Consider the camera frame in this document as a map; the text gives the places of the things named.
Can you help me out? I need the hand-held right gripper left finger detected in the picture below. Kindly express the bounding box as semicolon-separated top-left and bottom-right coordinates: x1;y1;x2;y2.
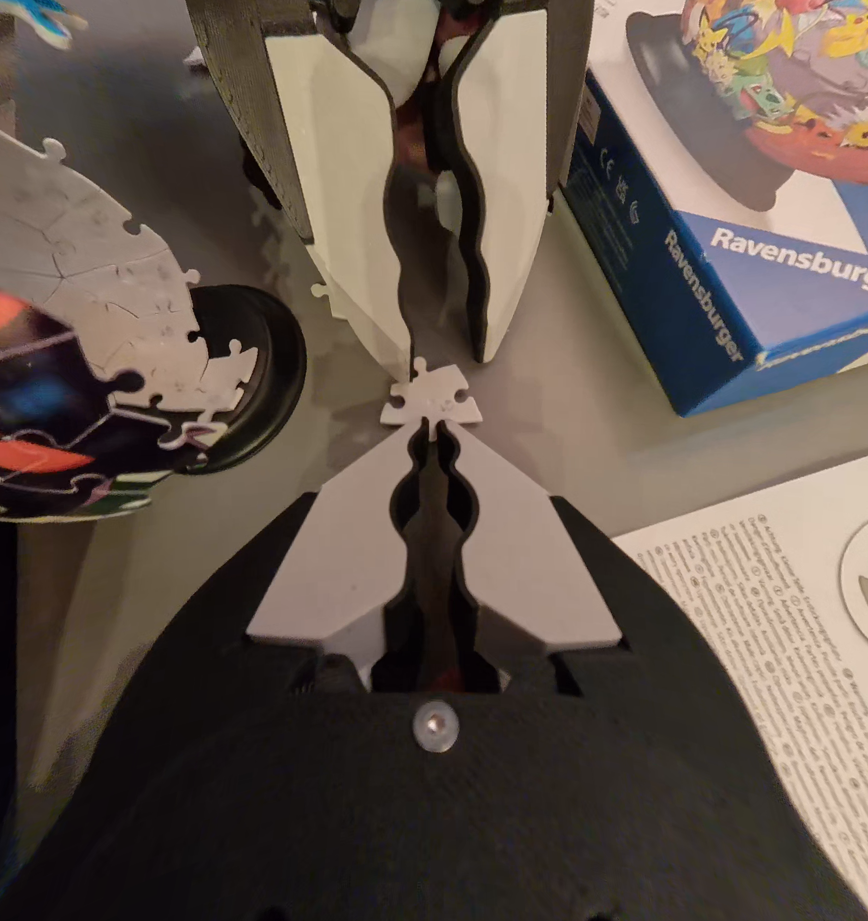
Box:
246;419;435;692

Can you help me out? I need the white instruction sheet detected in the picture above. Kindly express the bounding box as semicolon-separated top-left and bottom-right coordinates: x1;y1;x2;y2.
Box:
612;446;868;921

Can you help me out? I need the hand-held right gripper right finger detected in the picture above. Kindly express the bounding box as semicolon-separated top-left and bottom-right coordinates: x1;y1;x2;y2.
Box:
437;419;627;692

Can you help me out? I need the black ball stand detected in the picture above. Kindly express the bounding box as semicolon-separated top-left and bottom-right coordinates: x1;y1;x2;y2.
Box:
175;284;309;476

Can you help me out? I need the blue puzzle box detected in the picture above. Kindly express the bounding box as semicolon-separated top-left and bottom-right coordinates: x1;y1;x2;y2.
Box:
560;0;868;418

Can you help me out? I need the white puzzle piece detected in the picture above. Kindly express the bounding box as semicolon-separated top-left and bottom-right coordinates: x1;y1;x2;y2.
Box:
380;356;485;433

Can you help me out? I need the colourful puzzle ball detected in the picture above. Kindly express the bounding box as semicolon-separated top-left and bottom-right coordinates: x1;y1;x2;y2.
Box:
0;0;262;522

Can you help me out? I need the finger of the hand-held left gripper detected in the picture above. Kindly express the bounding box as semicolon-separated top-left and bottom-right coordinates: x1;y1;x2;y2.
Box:
263;29;415;382
430;11;551;364

